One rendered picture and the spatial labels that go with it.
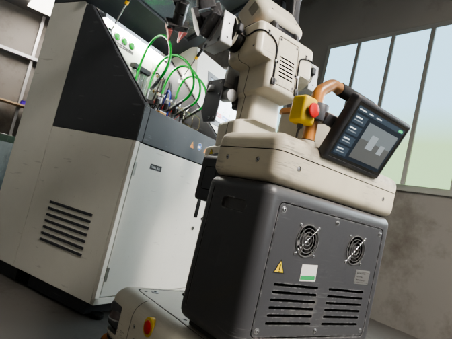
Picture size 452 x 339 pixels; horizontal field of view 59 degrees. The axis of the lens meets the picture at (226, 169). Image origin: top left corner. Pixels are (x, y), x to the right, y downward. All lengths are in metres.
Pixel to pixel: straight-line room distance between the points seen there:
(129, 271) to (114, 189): 0.39
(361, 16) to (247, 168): 3.61
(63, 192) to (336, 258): 1.35
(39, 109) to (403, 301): 2.82
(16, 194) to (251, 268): 1.63
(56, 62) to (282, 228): 1.71
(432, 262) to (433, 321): 0.41
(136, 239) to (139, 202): 0.17
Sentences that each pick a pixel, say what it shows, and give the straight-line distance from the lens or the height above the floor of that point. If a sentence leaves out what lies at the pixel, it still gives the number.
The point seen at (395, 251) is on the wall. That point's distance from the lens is 3.50.
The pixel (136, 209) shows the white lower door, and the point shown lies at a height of 0.49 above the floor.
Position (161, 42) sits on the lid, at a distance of 2.65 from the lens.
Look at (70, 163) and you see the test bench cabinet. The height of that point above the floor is 0.63.
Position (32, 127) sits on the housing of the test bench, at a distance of 2.35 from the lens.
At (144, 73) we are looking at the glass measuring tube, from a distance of 2.54.
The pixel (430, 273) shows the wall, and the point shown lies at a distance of 3.37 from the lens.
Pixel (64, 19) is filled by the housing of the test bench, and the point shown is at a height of 1.37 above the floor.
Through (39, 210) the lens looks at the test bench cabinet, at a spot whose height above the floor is 0.37.
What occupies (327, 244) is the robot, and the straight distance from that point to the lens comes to 1.10.
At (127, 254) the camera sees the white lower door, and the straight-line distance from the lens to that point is 1.90.
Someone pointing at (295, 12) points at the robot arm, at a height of 1.49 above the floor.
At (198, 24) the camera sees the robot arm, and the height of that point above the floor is 1.20.
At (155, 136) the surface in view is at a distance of 1.88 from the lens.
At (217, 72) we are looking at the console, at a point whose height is 1.48.
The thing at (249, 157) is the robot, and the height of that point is 0.74.
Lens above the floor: 0.62
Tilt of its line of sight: 5 degrees up
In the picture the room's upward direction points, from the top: 14 degrees clockwise
